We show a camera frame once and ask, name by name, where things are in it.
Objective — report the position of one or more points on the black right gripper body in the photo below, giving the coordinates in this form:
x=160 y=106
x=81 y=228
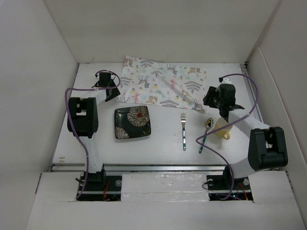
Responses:
x=212 y=98

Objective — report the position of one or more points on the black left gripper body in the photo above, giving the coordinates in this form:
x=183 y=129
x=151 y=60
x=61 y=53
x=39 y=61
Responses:
x=114 y=93

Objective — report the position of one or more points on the silver spoon teal handle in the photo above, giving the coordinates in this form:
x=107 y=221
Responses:
x=209 y=124

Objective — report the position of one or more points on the silver fork teal handle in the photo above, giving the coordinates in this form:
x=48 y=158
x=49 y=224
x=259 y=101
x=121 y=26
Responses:
x=183 y=123

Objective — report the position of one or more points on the floral patterned cloth placemat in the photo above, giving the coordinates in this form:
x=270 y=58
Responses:
x=162 y=84

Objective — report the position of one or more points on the black floral square plate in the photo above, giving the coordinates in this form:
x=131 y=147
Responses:
x=132 y=122

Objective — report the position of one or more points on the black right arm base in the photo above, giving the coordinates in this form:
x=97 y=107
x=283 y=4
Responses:
x=219 y=188

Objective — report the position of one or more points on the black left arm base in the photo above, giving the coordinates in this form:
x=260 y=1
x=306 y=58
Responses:
x=99 y=187

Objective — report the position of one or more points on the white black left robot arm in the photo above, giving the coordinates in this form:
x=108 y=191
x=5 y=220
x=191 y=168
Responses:
x=83 y=122

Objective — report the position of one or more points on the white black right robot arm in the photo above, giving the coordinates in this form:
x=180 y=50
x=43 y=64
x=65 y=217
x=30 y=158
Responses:
x=267 y=145

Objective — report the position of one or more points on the yellow ceramic cup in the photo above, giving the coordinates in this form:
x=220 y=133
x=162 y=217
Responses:
x=225 y=132

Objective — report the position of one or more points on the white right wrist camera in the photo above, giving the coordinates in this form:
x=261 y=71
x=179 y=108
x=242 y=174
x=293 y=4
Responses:
x=225 y=80

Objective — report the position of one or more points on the aluminium rail right side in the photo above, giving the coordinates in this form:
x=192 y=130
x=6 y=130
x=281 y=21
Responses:
x=251 y=91

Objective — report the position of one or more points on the aluminium rail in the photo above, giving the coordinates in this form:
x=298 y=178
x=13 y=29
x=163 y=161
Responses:
x=137 y=168
x=251 y=91

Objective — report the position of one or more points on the aluminium rail front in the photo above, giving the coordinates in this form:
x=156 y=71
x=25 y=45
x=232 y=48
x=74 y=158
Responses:
x=137 y=168

